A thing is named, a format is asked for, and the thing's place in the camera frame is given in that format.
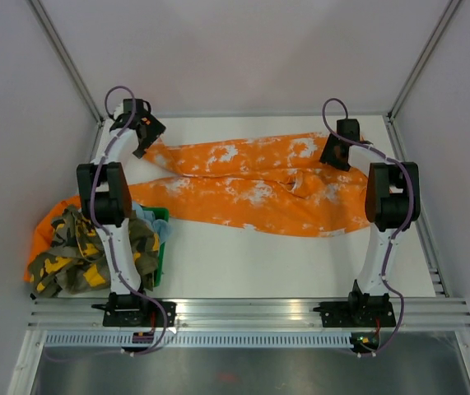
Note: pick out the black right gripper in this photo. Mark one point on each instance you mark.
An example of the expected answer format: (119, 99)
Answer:
(328, 155)

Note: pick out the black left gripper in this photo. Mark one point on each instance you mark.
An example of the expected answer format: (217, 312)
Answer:
(154, 131)

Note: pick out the orange white tie-dye trousers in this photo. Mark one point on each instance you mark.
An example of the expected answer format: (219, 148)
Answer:
(275, 185)

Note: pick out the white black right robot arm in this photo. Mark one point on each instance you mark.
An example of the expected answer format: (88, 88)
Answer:
(392, 203)

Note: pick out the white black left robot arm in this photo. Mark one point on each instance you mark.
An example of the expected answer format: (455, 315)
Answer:
(104, 192)

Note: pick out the camouflage trousers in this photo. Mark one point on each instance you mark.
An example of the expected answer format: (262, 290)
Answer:
(76, 263)

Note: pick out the green plastic bin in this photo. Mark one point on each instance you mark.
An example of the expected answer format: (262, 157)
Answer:
(158, 274)

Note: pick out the orange garment in pile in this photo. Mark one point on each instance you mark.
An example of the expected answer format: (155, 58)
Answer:
(43, 232)

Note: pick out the left aluminium frame post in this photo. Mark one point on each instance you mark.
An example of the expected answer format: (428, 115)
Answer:
(64, 57)

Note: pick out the aluminium frame post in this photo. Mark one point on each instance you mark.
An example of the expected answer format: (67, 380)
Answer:
(64, 57)
(447, 15)

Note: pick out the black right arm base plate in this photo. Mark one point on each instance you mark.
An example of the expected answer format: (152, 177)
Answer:
(340, 314)

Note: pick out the right aluminium frame post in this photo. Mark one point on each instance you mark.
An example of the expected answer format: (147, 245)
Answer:
(447, 15)

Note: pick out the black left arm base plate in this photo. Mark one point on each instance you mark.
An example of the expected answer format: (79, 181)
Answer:
(139, 314)

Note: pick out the aluminium mounting rail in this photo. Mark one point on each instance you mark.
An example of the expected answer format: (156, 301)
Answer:
(249, 315)

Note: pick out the white slotted cable duct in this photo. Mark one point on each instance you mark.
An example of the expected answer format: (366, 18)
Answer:
(205, 339)

